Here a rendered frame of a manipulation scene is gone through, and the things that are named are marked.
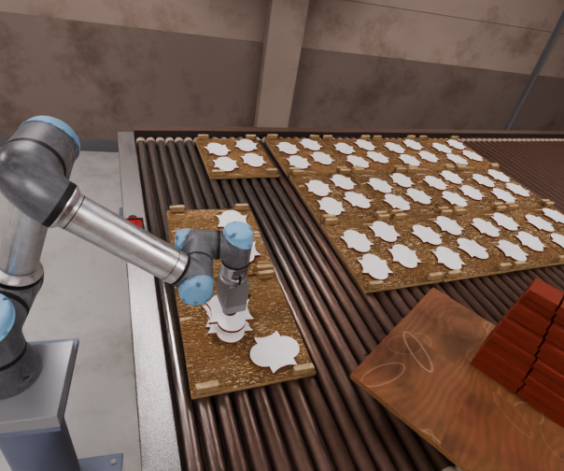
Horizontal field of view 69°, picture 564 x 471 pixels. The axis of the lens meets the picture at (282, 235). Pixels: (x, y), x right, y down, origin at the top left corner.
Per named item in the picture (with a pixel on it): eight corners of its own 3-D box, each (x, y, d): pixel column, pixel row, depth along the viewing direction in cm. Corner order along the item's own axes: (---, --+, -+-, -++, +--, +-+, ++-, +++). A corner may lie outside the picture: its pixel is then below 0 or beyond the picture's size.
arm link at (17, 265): (-32, 321, 99) (-1, 129, 72) (-7, 278, 110) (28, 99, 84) (23, 332, 104) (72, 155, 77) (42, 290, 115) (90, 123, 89)
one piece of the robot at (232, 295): (261, 274, 109) (254, 315, 119) (250, 253, 115) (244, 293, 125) (227, 280, 105) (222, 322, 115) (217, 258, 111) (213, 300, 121)
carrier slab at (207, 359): (190, 400, 105) (191, 396, 104) (174, 287, 135) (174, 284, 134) (315, 376, 116) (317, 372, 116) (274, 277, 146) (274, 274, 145)
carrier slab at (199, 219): (175, 284, 136) (175, 280, 135) (166, 213, 166) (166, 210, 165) (274, 275, 147) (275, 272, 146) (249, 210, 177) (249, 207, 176)
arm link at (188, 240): (173, 249, 94) (220, 251, 96) (176, 221, 103) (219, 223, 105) (173, 275, 99) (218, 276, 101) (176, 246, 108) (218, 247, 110)
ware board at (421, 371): (548, 541, 82) (553, 538, 81) (348, 378, 106) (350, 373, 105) (590, 390, 115) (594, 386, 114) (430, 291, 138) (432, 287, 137)
